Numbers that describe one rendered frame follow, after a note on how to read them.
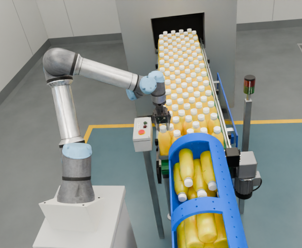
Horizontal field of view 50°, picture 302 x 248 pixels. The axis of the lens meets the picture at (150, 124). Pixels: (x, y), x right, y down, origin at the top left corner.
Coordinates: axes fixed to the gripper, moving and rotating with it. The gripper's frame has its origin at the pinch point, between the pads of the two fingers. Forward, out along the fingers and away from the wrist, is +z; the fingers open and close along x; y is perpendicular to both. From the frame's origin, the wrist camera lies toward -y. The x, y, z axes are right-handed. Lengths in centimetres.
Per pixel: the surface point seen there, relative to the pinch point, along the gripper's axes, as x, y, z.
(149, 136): -8.4, 0.0, 4.7
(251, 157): 50, -1, 28
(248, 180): 47, 5, 41
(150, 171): -12.0, -6.7, 40.0
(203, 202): 16, 60, -9
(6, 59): -232, -286, 71
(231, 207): 26, 60, -5
